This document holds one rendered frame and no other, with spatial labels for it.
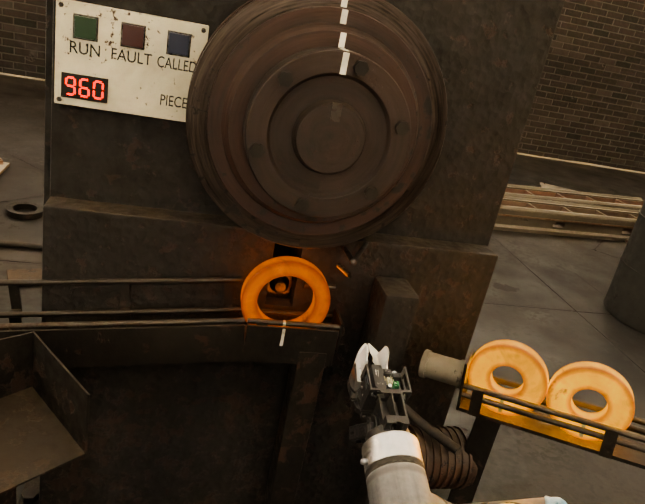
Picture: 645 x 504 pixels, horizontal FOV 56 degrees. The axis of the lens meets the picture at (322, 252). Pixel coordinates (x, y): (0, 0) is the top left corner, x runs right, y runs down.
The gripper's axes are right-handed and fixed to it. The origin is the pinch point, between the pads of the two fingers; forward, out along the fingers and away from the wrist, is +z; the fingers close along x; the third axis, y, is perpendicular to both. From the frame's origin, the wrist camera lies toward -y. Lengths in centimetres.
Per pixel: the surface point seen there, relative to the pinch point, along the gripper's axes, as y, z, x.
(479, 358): -2.8, 3.2, -24.9
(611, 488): -85, 22, -115
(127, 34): 35, 39, 49
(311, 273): 1.9, 17.7, 9.3
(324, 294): -2.3, 16.3, 5.8
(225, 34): 42, 28, 32
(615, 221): -150, 287, -297
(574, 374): 3.9, -4.7, -39.1
